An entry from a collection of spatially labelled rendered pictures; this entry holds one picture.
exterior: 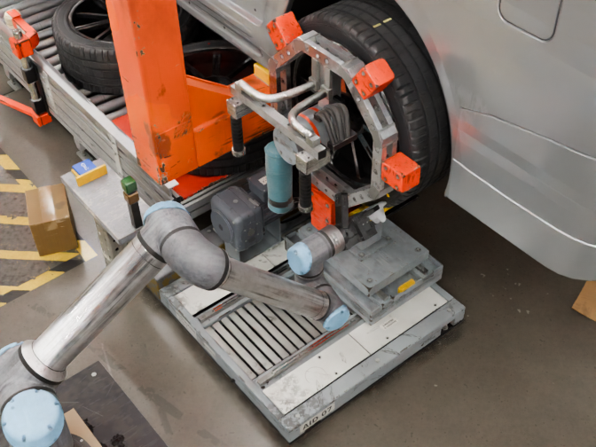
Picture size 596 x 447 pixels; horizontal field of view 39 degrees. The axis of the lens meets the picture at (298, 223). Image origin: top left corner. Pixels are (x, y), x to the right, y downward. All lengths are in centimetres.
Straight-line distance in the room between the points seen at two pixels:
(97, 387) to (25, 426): 49
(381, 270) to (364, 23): 96
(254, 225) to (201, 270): 95
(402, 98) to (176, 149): 87
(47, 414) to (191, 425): 78
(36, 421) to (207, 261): 59
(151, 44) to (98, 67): 117
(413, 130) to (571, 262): 57
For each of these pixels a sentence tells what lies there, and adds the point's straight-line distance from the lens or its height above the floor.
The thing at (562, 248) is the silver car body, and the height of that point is 85.
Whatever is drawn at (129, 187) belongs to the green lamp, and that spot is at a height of 64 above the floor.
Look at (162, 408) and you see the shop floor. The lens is 298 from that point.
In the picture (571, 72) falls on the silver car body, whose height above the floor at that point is 135.
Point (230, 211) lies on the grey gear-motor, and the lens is 300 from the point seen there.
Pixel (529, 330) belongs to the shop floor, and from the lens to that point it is 323.
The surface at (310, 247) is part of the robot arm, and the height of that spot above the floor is 67.
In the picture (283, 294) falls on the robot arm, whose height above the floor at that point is 70.
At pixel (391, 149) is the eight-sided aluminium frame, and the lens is 246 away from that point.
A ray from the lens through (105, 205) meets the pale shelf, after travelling 304.
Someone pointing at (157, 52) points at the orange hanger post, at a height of 104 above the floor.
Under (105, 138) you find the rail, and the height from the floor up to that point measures 32.
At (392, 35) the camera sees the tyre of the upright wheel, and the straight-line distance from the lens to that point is 249.
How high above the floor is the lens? 245
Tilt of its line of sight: 44 degrees down
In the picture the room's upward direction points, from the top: 2 degrees counter-clockwise
